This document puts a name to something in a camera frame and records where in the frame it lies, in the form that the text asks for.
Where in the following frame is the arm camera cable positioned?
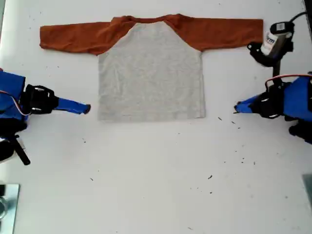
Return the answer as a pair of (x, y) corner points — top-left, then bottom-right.
(289, 11), (310, 25)

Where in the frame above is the grey t-shirt with brown sleeves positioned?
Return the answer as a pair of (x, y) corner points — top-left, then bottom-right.
(39, 13), (264, 122)

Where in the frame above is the shiny steel plate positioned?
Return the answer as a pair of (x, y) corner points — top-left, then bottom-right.
(0, 184), (20, 234)

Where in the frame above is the arm camera stalk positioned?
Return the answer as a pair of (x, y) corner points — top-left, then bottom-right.
(272, 60), (285, 86)
(13, 134), (32, 166)

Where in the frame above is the arm red servo wire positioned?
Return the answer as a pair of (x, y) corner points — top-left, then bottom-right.
(0, 90), (32, 117)
(265, 75), (312, 90)

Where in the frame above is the arm camera box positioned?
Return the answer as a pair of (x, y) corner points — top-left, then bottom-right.
(0, 136), (15, 163)
(247, 21), (296, 68)

